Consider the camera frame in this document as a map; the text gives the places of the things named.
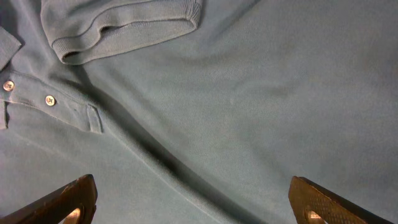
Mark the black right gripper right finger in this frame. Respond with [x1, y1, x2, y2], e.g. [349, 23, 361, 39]
[289, 176, 392, 224]

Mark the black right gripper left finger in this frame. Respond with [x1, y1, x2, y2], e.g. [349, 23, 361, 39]
[1, 174, 98, 224]

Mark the blue polo shirt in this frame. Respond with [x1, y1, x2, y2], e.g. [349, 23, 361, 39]
[1, 1, 397, 223]

